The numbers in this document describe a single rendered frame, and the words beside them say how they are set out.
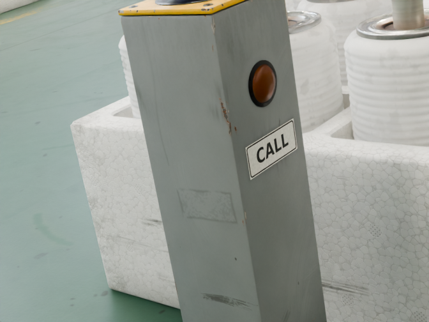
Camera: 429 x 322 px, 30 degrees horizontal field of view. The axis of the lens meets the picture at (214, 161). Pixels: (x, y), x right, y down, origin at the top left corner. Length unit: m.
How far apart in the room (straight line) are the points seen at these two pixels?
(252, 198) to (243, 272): 0.05
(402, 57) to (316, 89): 0.10
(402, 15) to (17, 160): 0.81
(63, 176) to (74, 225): 0.18
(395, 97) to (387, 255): 0.11
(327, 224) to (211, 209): 0.15
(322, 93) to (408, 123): 0.09
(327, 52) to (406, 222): 0.16
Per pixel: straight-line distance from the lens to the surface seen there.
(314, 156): 0.58
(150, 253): 0.75
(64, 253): 0.93
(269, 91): 0.46
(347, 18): 0.72
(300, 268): 0.52
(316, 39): 0.63
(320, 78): 0.64
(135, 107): 0.74
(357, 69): 0.58
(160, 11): 0.45
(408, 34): 0.57
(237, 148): 0.45
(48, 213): 1.05
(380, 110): 0.58
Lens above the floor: 0.39
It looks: 21 degrees down
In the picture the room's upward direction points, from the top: 10 degrees counter-clockwise
